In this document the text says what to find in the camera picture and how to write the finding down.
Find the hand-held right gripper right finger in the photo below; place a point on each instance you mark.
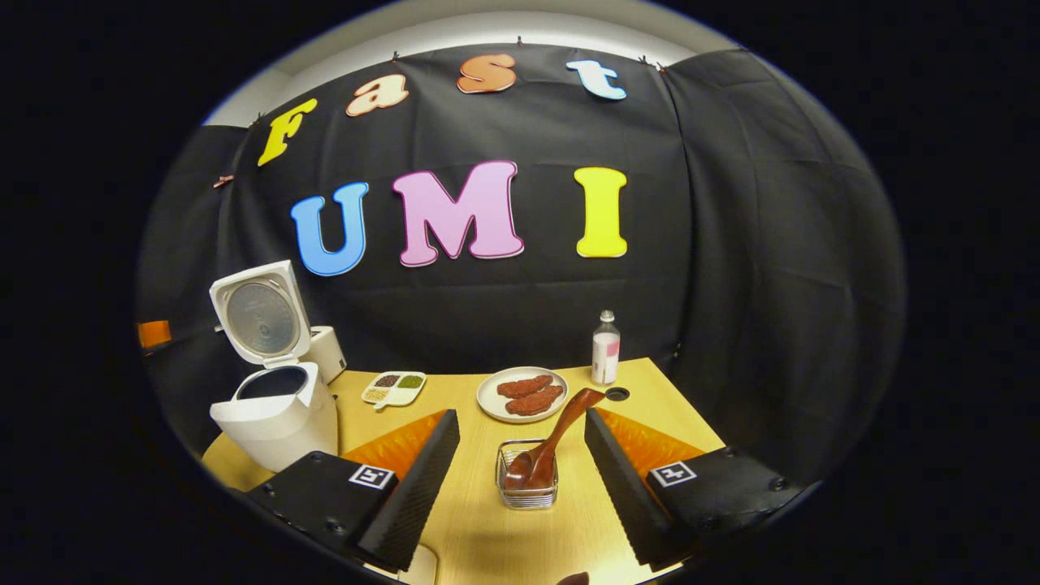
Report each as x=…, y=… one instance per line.
x=621, y=487

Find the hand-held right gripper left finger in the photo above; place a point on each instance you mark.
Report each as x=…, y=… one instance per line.
x=418, y=496

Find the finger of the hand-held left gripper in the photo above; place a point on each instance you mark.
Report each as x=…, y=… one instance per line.
x=154, y=333

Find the brown wooden spoon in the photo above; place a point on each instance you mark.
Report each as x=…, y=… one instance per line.
x=569, y=414

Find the white rice cooker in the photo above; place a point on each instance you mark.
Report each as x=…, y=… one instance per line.
x=280, y=422

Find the cream rounded block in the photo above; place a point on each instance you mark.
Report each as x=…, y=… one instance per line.
x=421, y=567

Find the black table grommet hole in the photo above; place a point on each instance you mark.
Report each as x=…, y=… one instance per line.
x=617, y=394

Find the white divided grain dish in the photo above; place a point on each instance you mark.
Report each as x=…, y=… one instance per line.
x=394, y=388

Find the white round plate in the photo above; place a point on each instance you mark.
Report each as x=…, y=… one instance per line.
x=491, y=402

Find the red-brown meat piece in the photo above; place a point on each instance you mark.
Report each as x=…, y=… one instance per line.
x=524, y=385
x=536, y=401

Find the clear bottle with pink label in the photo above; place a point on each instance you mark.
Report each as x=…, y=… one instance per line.
x=605, y=353

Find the pink backdrop clip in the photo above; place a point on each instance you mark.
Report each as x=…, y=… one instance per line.
x=223, y=181

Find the white toaster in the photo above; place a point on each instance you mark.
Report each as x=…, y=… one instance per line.
x=329, y=353

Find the black backdrop cloth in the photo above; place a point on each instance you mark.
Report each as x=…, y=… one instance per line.
x=731, y=244

